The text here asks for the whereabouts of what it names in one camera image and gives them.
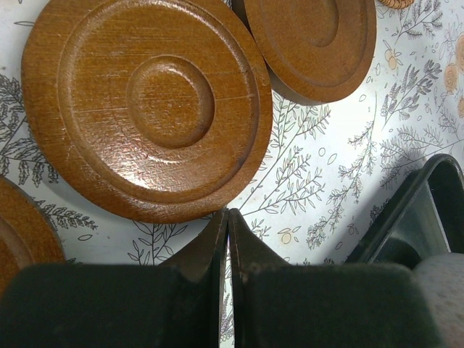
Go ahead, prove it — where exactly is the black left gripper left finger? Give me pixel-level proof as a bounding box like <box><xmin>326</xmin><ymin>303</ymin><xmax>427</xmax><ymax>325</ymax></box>
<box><xmin>161</xmin><ymin>208</ymin><xmax>228</xmax><ymax>347</ymax></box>

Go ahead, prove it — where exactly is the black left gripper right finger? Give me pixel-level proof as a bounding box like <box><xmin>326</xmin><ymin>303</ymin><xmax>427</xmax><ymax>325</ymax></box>
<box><xmin>228</xmin><ymin>209</ymin><xmax>288</xmax><ymax>347</ymax></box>

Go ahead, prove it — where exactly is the brown wooden coaster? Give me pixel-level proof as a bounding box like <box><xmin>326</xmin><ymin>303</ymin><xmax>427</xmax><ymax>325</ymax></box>
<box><xmin>1</xmin><ymin>176</ymin><xmax>65</xmax><ymax>291</ymax></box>
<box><xmin>231</xmin><ymin>1</ymin><xmax>376</xmax><ymax>105</ymax></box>
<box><xmin>22</xmin><ymin>1</ymin><xmax>272</xmax><ymax>223</ymax></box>

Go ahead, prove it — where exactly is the woven rattan coaster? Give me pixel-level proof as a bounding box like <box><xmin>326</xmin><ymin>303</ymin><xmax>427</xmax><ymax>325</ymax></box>
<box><xmin>378</xmin><ymin>0</ymin><xmax>414</xmax><ymax>9</ymax></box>

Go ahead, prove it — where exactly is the black plastic tray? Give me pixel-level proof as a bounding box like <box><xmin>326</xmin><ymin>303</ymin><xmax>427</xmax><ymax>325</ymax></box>
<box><xmin>346</xmin><ymin>154</ymin><xmax>463</xmax><ymax>269</ymax></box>

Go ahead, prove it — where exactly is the blue mug white inside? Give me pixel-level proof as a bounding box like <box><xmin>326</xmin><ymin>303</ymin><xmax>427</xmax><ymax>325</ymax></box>
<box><xmin>413</xmin><ymin>253</ymin><xmax>463</xmax><ymax>347</ymax></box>

